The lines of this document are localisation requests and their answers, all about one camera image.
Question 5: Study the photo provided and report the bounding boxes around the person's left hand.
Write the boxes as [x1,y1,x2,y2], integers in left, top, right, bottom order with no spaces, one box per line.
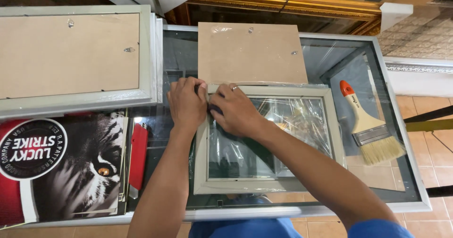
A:
[166,77,209,132]

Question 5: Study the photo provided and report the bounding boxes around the person's right hand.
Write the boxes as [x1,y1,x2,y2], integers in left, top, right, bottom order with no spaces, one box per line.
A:
[208,83,270,138]

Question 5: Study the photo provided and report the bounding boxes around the small grey picture frame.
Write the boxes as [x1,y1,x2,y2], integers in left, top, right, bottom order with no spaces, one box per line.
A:
[193,85,346,195]

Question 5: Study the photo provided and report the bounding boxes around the red utility knife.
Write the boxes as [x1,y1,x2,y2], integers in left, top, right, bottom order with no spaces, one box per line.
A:
[128,122,149,200]

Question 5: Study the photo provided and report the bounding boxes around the person's blue clothing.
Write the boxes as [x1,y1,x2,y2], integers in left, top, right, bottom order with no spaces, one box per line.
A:
[188,195,415,238]

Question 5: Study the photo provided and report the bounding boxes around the stack of printed posters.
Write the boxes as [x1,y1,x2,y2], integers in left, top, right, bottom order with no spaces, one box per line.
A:
[0,111,130,230]

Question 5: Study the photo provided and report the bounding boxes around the orange-tipped wooden paintbrush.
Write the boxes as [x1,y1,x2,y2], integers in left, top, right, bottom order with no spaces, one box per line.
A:
[339,80,407,166]

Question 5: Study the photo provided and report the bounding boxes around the yellow and black stand bars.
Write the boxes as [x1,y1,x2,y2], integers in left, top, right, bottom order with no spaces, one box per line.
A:
[403,105,453,198]

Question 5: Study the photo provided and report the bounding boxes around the brown frame backing board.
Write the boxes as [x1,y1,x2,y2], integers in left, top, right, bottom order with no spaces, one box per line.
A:
[197,22,309,86]

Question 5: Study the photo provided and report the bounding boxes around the gold ornate frame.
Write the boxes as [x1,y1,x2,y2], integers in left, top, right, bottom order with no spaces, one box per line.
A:
[0,0,383,36]

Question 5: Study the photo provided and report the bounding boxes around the large grey backed picture frame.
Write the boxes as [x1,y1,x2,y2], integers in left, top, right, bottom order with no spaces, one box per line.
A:
[0,5,159,119]

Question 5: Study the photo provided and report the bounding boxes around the white ornate frame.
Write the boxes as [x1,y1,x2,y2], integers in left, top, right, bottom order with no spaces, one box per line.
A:
[383,56,453,98]

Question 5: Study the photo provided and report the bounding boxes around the large grey glass frame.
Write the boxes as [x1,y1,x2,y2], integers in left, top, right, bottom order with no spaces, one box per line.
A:
[126,25,432,229]

